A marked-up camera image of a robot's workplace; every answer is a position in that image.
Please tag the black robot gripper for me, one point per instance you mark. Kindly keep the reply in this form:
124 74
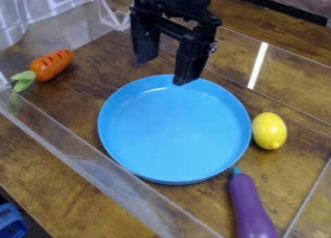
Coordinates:
184 20

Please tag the orange toy carrot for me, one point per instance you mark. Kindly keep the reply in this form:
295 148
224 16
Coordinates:
44 68

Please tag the blue round plate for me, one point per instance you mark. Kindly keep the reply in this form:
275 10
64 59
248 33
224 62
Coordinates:
175 135

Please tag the white mesh curtain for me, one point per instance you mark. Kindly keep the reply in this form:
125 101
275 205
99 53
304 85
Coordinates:
20 13

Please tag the yellow toy lemon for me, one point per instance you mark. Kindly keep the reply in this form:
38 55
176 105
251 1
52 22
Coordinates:
268 131

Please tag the purple toy eggplant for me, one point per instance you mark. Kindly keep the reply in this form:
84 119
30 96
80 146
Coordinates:
253 223

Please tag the blue box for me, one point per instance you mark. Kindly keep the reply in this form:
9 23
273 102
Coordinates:
13 226

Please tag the clear acrylic corner bracket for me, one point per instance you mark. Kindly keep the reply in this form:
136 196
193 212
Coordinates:
115 19

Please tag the clear acrylic front wall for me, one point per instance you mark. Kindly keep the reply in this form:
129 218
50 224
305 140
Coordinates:
163 216

